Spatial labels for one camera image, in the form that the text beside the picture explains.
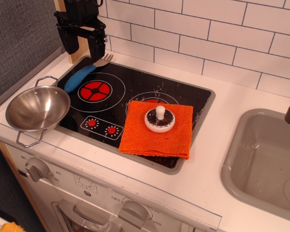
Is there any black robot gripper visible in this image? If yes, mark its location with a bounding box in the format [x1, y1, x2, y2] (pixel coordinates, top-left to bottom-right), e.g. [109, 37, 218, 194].
[54, 0, 106, 62]

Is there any orange cloth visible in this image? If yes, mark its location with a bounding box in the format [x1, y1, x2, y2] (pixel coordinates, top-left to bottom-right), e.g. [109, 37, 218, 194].
[118, 101, 193, 160]

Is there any black toy stove top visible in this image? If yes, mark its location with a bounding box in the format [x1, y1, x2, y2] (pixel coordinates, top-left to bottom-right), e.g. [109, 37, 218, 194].
[58, 57, 215, 174]

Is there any grey timer knob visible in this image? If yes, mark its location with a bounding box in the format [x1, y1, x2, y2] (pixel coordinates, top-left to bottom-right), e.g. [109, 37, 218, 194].
[25, 158, 50, 182]

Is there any toy oven door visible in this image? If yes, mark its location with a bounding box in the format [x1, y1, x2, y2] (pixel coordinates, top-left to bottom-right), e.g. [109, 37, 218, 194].
[52, 200, 194, 232]

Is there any grey oven knob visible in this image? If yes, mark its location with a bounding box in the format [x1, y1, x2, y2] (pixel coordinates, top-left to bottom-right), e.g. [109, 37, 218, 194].
[118, 201, 149, 229]

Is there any yellow cloth at corner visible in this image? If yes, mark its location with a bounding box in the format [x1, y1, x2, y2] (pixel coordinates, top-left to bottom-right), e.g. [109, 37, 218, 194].
[0, 222, 25, 232]

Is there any grey toy sink basin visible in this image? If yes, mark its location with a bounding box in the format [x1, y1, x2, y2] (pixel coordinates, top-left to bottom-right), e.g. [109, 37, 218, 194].
[221, 109, 290, 221]

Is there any blue handled metal fork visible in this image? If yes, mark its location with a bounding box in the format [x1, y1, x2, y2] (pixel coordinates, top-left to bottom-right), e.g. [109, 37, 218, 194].
[64, 54, 114, 93]

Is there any steel pot with handles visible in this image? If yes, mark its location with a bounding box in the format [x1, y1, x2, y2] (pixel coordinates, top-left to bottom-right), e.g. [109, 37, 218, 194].
[5, 76, 71, 148]

